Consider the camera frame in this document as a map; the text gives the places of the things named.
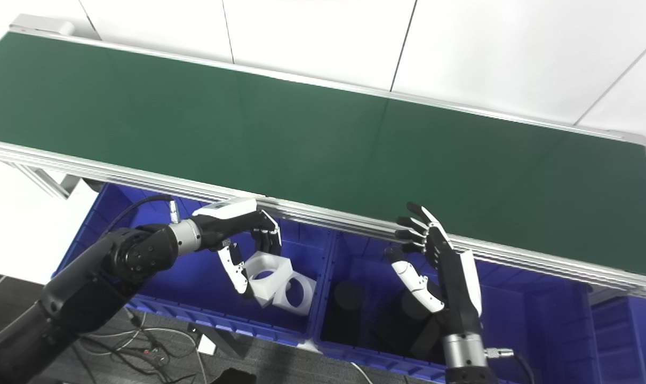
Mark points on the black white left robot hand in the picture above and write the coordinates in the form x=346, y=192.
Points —
x=226, y=224

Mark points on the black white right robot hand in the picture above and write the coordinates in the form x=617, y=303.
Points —
x=456, y=288

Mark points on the white square part with hole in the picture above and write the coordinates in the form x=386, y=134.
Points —
x=293, y=311
x=280, y=277

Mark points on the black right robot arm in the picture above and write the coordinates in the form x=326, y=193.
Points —
x=464, y=352

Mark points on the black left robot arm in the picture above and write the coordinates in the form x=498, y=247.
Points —
x=88, y=288

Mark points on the blue bin with white parts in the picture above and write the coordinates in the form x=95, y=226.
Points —
x=194, y=298

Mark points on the blue bin with black parts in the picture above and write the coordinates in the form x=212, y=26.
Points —
x=531, y=330

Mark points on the green conveyor belt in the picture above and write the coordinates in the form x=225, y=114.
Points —
x=301, y=138
x=141, y=180

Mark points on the aluminium conveyor leg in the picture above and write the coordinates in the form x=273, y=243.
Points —
x=61, y=186
x=605, y=294

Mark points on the blue bin at conveyor end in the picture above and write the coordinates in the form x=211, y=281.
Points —
x=632, y=341

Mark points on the grey conveyor end housing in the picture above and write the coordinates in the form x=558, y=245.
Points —
x=40, y=24

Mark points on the white power adapter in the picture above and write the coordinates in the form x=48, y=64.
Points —
x=207, y=345

